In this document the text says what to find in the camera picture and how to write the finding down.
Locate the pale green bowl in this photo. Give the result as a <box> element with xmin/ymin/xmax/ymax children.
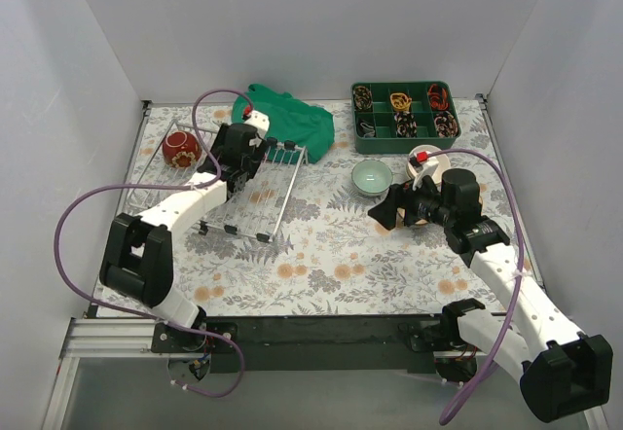
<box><xmin>351</xmin><ymin>160</ymin><xmax>393</xmax><ymax>197</ymax></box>

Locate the white bowl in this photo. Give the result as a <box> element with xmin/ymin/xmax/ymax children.
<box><xmin>406</xmin><ymin>144</ymin><xmax>451</xmax><ymax>186</ymax></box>

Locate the red floral bowl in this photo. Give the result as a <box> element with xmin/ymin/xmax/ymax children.
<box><xmin>162</xmin><ymin>130</ymin><xmax>202</xmax><ymax>168</ymax></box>

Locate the black patterned bowl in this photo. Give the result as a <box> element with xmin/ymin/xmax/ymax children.
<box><xmin>396</xmin><ymin>208</ymin><xmax>428</xmax><ymax>228</ymax></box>

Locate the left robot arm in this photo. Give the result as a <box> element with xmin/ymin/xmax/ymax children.
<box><xmin>99</xmin><ymin>113</ymin><xmax>270</xmax><ymax>352</ymax></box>

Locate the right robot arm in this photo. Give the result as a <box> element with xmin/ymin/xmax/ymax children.
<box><xmin>368</xmin><ymin>169</ymin><xmax>613</xmax><ymax>422</ymax></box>

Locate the green cloth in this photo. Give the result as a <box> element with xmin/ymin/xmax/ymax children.
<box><xmin>244</xmin><ymin>84</ymin><xmax>335</xmax><ymax>163</ymax></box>

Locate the black pink floral rolled sock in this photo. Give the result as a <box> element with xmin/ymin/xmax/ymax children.
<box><xmin>394</xmin><ymin>111</ymin><xmax>418</xmax><ymax>138</ymax></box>

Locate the grey black folded sock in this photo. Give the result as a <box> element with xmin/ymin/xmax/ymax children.
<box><xmin>355</xmin><ymin>119</ymin><xmax>376</xmax><ymax>138</ymax></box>

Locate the green compartment organizer box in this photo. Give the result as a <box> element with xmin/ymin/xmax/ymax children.
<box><xmin>350</xmin><ymin>81</ymin><xmax>461</xmax><ymax>155</ymax></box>

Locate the yellow rolled sock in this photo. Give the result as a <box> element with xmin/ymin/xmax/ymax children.
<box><xmin>389</xmin><ymin>92</ymin><xmax>412</xmax><ymax>112</ymax></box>

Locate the leopard print rolled sock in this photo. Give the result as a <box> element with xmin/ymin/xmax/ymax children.
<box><xmin>352</xmin><ymin>85</ymin><xmax>373</xmax><ymax>112</ymax></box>

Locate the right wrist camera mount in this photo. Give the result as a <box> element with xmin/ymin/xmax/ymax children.
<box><xmin>408</xmin><ymin>151</ymin><xmax>451</xmax><ymax>190</ymax></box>

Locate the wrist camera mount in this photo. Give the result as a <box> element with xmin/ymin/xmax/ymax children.
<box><xmin>408</xmin><ymin>151</ymin><xmax>451</xmax><ymax>190</ymax></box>
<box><xmin>242</xmin><ymin>106</ymin><xmax>270</xmax><ymax>138</ymax></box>

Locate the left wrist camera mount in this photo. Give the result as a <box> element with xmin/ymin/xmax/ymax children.
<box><xmin>242</xmin><ymin>106</ymin><xmax>270</xmax><ymax>138</ymax></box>

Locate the silver wire dish rack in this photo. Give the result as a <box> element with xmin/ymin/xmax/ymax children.
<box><xmin>134</xmin><ymin>120</ymin><xmax>308</xmax><ymax>242</ymax></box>

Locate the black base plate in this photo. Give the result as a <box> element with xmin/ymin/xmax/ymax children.
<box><xmin>150</xmin><ymin>316</ymin><xmax>468</xmax><ymax>376</ymax></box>

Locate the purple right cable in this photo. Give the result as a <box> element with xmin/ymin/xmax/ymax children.
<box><xmin>422</xmin><ymin>148</ymin><xmax>526</xmax><ymax>426</ymax></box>

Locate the aluminium frame rail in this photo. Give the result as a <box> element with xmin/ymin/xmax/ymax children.
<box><xmin>41</xmin><ymin>317</ymin><xmax>156</xmax><ymax>429</ymax></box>

